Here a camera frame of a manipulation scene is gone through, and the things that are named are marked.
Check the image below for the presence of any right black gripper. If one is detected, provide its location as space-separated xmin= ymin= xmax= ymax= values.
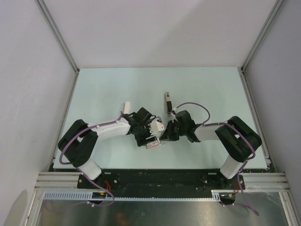
xmin=159 ymin=120 xmax=187 ymax=141

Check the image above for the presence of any red white staple box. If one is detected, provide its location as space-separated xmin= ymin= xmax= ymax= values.
xmin=146 ymin=138 xmax=163 ymax=149

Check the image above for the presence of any white stapler top cover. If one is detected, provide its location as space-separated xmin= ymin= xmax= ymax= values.
xmin=123 ymin=101 xmax=131 ymax=114

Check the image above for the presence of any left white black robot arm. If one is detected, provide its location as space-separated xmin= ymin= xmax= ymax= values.
xmin=57 ymin=107 xmax=157 ymax=188

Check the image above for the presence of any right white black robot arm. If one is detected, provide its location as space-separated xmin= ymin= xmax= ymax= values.
xmin=160 ymin=110 xmax=262 ymax=189

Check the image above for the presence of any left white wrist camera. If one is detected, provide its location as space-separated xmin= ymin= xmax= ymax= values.
xmin=149 ymin=119 xmax=165 ymax=136

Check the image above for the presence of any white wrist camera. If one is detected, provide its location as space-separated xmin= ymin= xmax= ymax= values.
xmin=149 ymin=119 xmax=165 ymax=136
xmin=170 ymin=107 xmax=177 ymax=121

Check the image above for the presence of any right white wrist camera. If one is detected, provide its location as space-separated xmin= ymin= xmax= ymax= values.
xmin=170 ymin=107 xmax=177 ymax=121

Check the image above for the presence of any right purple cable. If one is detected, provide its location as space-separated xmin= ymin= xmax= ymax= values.
xmin=174 ymin=102 xmax=261 ymax=217

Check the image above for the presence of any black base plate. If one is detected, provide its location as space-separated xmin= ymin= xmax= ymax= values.
xmin=77 ymin=169 xmax=245 ymax=199

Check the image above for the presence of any grey slotted cable duct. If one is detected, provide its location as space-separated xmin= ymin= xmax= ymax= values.
xmin=42 ymin=190 xmax=223 ymax=202

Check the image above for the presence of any right aluminium corner post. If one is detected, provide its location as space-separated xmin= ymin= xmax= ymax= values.
xmin=241 ymin=0 xmax=286 ymax=71

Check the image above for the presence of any aluminium corner post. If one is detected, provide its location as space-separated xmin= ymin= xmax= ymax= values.
xmin=35 ymin=0 xmax=79 ymax=73
xmin=241 ymin=0 xmax=286 ymax=71

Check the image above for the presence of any aluminium frame rail front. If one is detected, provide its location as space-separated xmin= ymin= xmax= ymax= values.
xmin=34 ymin=172 xmax=290 ymax=193

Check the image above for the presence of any left aluminium corner post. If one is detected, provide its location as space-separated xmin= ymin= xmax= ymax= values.
xmin=35 ymin=0 xmax=79 ymax=73

